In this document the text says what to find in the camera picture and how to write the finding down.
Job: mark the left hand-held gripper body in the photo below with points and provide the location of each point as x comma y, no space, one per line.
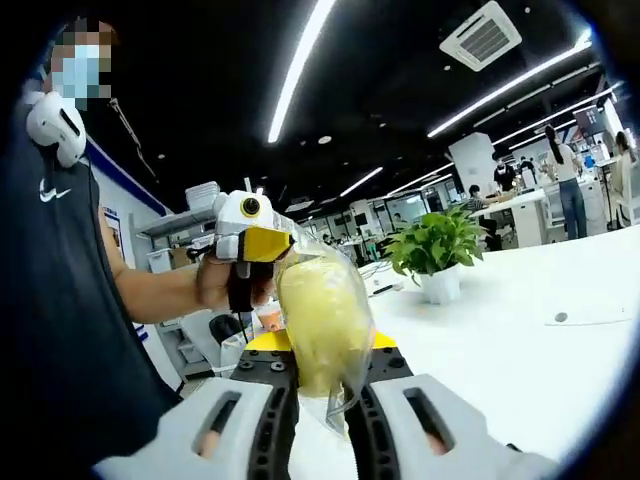
232,220

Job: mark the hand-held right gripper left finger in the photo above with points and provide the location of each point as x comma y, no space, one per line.
200,430

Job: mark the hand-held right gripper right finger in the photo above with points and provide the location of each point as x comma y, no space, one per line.
425,430

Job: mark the large bagged yellow silicone block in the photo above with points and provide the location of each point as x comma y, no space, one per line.
325,320

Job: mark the person's left hand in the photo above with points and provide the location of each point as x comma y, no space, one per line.
212,285

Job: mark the stack of white trays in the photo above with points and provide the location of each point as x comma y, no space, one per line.
202,196

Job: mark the grey metal shelf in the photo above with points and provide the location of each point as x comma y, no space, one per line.
170,225

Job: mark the black power strip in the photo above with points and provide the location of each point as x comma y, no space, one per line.
383,289

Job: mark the long white ceiling light strip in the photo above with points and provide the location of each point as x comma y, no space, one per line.
300,70

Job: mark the green plant in white pot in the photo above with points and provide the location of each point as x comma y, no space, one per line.
435,245

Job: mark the small grey round object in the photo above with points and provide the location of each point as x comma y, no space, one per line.
561,317

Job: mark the person in dark shirt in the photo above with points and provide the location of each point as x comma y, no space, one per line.
60,310

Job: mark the white worn device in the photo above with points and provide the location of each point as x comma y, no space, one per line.
55,130

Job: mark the white paper sheet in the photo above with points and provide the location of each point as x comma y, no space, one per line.
600,316

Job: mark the white square pillar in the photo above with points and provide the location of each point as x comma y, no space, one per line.
470,160

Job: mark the white ceiling air conditioner vent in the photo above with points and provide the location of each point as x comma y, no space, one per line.
482,37

